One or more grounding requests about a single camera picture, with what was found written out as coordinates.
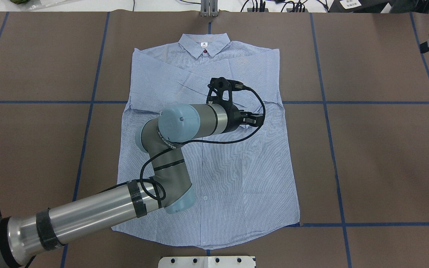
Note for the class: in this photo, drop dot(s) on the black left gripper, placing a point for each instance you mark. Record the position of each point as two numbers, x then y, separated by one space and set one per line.
233 120

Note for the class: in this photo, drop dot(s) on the light blue striped shirt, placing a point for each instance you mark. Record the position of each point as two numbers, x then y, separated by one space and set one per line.
242 191

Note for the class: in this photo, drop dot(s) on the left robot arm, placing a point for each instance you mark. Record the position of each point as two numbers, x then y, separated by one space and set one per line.
53 153

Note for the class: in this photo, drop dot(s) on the black desktop device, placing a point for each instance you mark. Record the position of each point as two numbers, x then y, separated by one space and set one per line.
379 6

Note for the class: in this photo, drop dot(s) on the clear MINI plastic bag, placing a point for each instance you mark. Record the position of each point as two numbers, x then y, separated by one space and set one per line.
40 4

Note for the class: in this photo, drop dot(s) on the green folded cloth pouch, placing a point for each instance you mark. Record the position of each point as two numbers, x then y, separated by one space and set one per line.
19 2

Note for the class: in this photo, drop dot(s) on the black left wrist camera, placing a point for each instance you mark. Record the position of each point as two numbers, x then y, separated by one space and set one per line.
221 92

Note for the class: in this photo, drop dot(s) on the aluminium frame post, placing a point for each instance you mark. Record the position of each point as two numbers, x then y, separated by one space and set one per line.
209 8

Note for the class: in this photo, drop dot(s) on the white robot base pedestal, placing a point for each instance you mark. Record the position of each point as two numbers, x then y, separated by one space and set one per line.
208 262

